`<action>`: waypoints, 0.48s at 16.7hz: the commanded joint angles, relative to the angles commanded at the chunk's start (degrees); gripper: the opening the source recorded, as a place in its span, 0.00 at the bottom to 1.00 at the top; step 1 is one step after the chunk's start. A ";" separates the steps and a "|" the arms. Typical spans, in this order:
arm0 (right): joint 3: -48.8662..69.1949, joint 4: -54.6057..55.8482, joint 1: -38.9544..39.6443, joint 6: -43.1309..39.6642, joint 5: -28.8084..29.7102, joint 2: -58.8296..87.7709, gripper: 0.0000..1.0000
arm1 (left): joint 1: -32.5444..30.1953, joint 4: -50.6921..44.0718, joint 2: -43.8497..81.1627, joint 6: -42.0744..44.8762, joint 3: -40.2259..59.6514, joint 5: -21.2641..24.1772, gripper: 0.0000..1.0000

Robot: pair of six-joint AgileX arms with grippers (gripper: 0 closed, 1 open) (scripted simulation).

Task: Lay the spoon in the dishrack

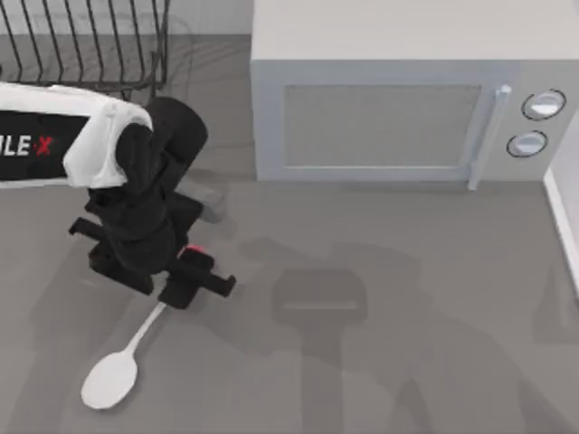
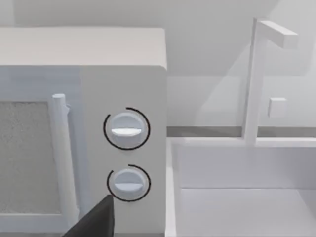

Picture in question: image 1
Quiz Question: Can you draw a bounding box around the pale grey rounded box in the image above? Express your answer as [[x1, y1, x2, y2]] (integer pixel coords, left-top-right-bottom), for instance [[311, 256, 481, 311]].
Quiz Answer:
[[197, 184, 229, 225]]

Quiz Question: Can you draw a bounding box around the white spoon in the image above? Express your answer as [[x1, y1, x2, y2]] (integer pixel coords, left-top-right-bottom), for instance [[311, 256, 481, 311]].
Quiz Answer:
[[80, 302, 167, 410]]

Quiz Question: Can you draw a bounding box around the microwave oven door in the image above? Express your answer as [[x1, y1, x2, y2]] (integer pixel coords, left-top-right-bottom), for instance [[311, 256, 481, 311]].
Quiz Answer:
[[252, 61, 521, 183]]

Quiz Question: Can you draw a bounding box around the pale grey microwave oven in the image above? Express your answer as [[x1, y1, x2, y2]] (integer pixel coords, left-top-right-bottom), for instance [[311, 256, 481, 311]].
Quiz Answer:
[[249, 0, 579, 192]]

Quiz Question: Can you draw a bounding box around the small round microwave knob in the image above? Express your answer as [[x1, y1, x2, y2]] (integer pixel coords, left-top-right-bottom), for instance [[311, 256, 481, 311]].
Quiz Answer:
[[505, 130, 550, 159]]

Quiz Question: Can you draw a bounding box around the large round microwave knob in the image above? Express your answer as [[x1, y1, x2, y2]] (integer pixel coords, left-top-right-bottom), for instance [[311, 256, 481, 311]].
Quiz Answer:
[[520, 89, 568, 121]]

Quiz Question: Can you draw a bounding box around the black wire dish rack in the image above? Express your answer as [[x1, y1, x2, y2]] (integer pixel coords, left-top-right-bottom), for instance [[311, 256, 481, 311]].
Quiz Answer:
[[0, 0, 173, 99]]

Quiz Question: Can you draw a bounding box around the pale microwave door handle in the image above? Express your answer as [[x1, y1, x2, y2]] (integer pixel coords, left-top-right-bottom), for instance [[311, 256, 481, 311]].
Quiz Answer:
[[467, 84, 513, 192]]

